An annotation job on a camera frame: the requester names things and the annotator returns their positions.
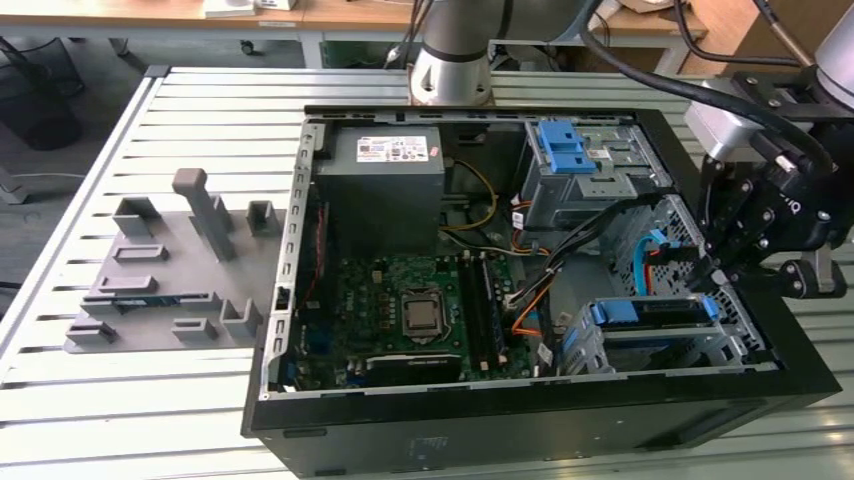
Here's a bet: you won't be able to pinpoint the white box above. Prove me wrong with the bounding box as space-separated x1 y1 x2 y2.
203 0 259 19

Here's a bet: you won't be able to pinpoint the grey metal foot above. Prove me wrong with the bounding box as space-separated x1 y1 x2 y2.
0 164 32 206

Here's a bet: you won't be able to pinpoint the CPU socket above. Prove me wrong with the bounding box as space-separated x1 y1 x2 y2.
398 287 447 346

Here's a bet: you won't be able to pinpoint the blue plastic drive latch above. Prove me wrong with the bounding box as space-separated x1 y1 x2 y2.
537 121 593 174

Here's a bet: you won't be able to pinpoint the black graphics card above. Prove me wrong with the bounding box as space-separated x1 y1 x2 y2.
346 352 466 389

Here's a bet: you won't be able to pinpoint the hard disk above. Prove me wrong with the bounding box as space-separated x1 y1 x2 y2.
563 294 721 372

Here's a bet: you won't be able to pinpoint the grey parts rack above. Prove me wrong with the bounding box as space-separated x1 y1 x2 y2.
63 167 288 354

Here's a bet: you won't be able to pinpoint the green motherboard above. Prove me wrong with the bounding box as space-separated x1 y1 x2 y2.
292 252 535 391

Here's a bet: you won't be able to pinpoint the grey power supply unit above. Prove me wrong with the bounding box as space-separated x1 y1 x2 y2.
312 124 447 256

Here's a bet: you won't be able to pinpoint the yellow wire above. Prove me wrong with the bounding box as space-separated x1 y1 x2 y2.
438 158 501 232

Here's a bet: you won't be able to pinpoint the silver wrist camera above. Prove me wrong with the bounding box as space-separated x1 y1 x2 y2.
683 97 769 164

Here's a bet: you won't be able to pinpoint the orange wires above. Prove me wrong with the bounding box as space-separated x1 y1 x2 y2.
510 294 559 337

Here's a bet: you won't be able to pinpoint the grey metal optical drive cage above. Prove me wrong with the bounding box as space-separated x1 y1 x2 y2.
519 119 673 234

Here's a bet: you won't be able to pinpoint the blue wire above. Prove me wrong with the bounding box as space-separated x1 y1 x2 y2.
633 227 682 299

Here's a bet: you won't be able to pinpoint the black wire connector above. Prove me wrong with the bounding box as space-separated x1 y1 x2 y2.
657 245 713 269

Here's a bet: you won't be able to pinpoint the grey side camera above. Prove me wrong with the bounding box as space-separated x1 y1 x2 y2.
810 244 850 296

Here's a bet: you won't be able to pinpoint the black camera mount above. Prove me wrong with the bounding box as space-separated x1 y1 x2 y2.
730 69 854 121

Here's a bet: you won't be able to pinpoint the silver CPU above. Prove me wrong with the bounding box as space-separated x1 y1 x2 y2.
406 299 440 330

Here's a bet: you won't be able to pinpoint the wooden cabinet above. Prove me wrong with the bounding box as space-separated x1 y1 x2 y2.
679 0 854 141

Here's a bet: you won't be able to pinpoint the black cable bundle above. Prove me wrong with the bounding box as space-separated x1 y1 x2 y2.
513 192 669 306

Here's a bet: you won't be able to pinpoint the thick black hose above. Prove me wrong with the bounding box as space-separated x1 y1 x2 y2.
577 0 839 174

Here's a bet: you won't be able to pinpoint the grey metal disk bay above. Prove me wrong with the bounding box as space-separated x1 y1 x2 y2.
557 294 779 376

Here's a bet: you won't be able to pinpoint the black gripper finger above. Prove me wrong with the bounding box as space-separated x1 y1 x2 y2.
690 157 762 294
723 257 829 299

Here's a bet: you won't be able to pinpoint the wooden desk white legs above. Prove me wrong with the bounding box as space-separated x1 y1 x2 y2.
0 0 315 69
303 0 709 76

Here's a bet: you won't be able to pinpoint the black PC case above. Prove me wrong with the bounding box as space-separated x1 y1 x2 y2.
239 103 843 479

